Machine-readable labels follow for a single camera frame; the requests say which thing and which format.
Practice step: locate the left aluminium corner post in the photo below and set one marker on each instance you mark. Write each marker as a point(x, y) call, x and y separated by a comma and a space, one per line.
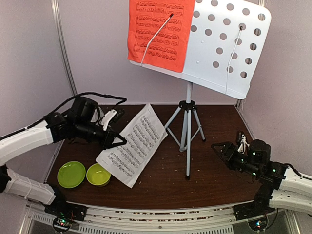
point(63, 49)

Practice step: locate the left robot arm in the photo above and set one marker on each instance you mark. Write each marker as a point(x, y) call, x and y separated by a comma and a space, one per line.
point(83, 120)

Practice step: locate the aluminium front rail frame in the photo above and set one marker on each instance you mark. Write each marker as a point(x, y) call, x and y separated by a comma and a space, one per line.
point(218, 219)

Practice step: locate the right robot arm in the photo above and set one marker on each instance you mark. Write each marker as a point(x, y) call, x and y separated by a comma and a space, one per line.
point(283, 186)

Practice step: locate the yellow-green bowl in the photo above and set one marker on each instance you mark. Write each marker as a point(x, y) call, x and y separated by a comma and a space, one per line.
point(97, 175)

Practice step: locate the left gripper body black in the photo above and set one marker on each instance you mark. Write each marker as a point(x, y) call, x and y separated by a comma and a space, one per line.
point(82, 131)

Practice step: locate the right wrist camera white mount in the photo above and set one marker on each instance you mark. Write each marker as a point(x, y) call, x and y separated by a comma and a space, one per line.
point(241, 141)

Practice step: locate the white perforated music stand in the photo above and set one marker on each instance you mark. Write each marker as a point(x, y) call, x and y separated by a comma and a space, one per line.
point(224, 47)

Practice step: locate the right aluminium corner post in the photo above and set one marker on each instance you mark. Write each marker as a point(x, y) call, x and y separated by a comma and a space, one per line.
point(240, 104)

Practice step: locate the green plate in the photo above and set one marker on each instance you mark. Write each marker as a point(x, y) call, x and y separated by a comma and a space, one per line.
point(71, 174)

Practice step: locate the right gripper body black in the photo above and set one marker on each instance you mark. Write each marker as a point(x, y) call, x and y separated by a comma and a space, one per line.
point(243, 166)

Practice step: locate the aluminium corner post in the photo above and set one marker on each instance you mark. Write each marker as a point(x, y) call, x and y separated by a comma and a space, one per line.
point(240, 104)
point(63, 49)

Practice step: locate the white sheet music page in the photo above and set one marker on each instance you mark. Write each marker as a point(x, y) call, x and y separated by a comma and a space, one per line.
point(144, 134)

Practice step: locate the red sheet music page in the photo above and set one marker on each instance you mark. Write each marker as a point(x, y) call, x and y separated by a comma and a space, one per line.
point(159, 32)

